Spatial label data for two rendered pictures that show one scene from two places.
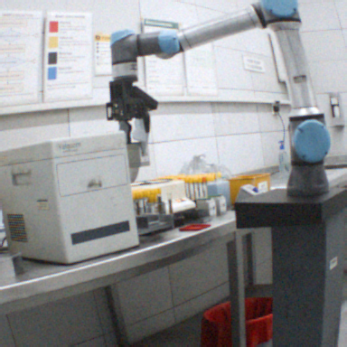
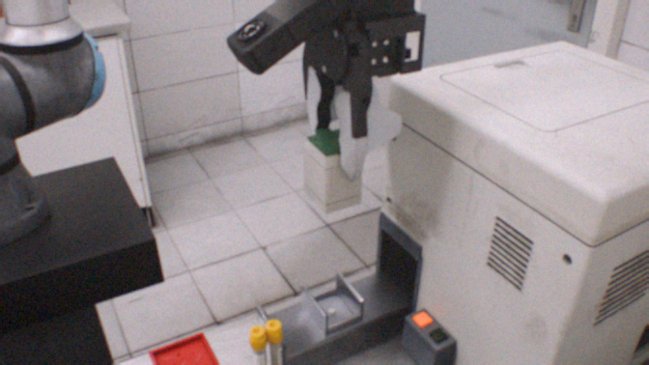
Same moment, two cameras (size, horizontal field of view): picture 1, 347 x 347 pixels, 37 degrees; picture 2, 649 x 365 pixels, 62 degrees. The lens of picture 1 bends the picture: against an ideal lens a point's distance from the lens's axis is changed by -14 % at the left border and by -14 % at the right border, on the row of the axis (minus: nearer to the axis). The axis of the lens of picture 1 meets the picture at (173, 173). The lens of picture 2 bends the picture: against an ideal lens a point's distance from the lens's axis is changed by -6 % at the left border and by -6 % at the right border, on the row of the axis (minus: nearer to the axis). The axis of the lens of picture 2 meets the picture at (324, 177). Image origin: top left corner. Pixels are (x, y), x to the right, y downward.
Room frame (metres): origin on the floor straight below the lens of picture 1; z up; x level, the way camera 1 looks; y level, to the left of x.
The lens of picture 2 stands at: (2.05, 0.28, 1.39)
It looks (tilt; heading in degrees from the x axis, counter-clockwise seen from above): 31 degrees down; 204
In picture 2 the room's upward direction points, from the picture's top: straight up
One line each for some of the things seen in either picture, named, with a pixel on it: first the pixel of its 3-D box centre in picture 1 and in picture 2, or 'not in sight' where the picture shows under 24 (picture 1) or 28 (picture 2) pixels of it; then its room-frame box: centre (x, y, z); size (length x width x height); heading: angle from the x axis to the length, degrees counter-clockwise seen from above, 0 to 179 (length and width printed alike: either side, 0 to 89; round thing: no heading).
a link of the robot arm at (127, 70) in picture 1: (126, 71); not in sight; (1.59, 0.10, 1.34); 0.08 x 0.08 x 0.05
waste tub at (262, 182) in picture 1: (248, 190); not in sight; (2.19, -0.27, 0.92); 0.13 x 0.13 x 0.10; 51
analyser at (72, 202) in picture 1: (63, 197); (541, 221); (1.49, 0.29, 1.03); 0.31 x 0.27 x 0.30; 144
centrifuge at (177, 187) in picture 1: (150, 199); not in sight; (2.16, 0.09, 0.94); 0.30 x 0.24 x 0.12; 45
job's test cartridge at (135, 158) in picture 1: (137, 154); (332, 170); (1.61, 0.09, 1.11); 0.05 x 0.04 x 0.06; 52
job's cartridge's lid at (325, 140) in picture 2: not in sight; (332, 140); (1.61, 0.09, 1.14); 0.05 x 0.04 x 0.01; 52
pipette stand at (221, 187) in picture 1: (219, 196); not in sight; (2.08, -0.15, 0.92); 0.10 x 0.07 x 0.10; 150
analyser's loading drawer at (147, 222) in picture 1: (140, 225); (349, 301); (1.59, 0.10, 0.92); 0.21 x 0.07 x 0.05; 144
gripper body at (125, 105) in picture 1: (125, 99); (361, 9); (1.59, 0.11, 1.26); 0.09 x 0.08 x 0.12; 143
